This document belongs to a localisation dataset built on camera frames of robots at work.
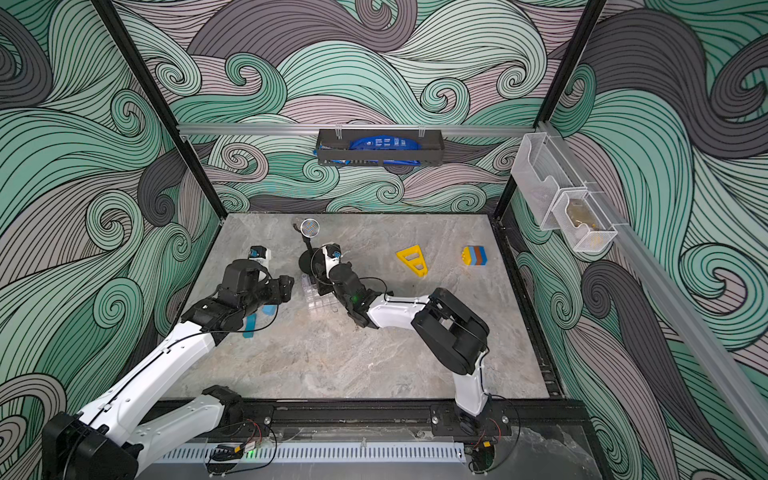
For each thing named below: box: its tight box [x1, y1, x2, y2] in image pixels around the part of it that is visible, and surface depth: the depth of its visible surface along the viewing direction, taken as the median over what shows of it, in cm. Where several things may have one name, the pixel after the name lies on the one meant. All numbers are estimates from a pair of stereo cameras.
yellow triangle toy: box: [396, 244, 429, 277], surface depth 106 cm
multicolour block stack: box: [461, 246, 488, 266], surface depth 108 cm
